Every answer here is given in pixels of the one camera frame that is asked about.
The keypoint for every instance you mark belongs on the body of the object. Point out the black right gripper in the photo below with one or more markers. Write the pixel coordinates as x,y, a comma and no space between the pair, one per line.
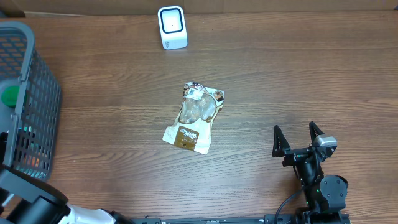
281,148

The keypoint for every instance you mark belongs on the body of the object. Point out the brown white snack pouch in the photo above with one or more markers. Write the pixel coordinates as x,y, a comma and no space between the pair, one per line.
192,129

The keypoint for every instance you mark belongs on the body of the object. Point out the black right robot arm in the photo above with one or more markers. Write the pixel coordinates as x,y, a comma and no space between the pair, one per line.
324,194

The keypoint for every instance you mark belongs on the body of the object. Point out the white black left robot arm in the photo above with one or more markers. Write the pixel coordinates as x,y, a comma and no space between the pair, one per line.
42,203

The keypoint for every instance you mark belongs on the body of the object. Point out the white barcode scanner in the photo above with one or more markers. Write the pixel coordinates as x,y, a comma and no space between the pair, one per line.
173,31

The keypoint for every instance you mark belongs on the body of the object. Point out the grey plastic mesh basket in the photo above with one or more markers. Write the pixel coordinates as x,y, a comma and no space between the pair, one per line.
28,131

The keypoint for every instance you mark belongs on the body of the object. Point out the green capped bottle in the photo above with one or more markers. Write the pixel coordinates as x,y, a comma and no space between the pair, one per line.
10,95

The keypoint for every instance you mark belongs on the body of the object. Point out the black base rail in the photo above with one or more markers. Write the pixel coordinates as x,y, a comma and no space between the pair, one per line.
202,221

